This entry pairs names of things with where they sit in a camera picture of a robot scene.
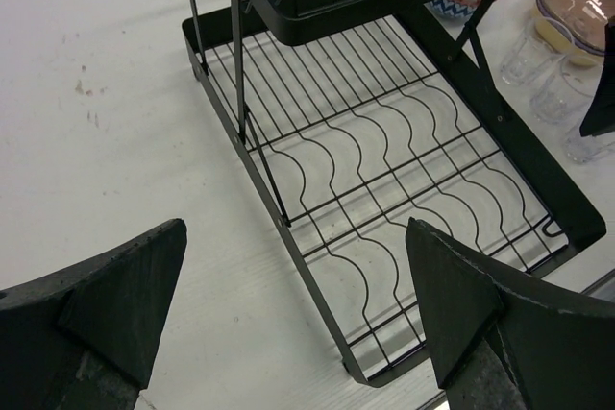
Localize clear drinking glass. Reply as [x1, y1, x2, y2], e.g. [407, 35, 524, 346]
[529, 56, 603, 125]
[500, 18, 564, 86]
[562, 121, 611, 164]

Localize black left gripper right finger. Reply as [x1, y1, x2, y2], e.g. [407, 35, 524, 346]
[406, 219, 614, 409]

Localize purple textured bowl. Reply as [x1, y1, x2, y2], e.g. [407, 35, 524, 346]
[530, 0, 607, 66]

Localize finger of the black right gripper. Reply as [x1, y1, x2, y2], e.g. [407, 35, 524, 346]
[579, 20, 615, 137]

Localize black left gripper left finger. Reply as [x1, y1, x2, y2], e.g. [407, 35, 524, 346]
[1, 218, 186, 409]

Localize orange patterned ceramic bowl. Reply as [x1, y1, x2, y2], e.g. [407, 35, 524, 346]
[426, 0, 482, 21]

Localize black wire dish rack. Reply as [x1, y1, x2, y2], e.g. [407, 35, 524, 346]
[183, 0, 606, 388]

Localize yellow textured bowl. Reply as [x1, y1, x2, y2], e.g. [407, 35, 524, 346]
[531, 5, 603, 68]

